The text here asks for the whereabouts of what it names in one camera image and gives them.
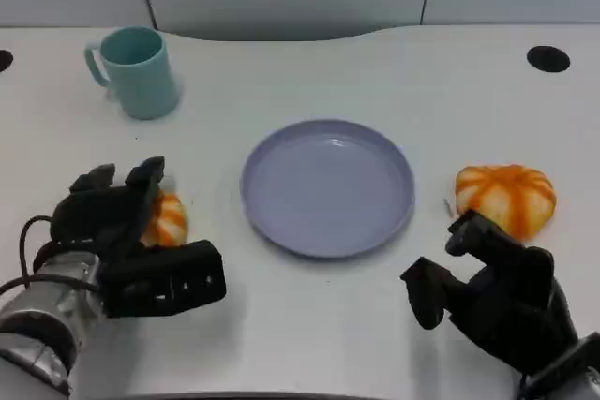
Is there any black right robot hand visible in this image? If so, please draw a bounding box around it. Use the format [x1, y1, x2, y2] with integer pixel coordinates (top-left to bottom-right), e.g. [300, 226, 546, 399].
[400, 210, 580, 376]

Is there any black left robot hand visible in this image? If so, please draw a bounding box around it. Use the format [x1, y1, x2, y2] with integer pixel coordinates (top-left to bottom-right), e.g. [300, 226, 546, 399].
[50, 156, 166, 263]

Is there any orange and white bread roll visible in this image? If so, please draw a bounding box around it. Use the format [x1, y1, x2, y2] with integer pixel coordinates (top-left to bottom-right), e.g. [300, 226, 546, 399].
[139, 190, 190, 248]
[455, 164, 558, 240]

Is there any pale green mug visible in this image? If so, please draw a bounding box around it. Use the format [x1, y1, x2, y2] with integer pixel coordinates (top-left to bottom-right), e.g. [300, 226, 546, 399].
[83, 26, 180, 121]

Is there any lilac plate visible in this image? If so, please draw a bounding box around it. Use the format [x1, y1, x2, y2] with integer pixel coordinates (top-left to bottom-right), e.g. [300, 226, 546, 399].
[240, 119, 416, 259]

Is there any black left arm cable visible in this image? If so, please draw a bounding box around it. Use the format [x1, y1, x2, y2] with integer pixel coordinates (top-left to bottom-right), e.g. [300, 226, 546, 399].
[0, 274, 100, 297]
[18, 215, 55, 279]

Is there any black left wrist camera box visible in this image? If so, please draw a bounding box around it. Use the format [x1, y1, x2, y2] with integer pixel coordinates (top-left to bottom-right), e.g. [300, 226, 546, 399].
[99, 239, 227, 319]

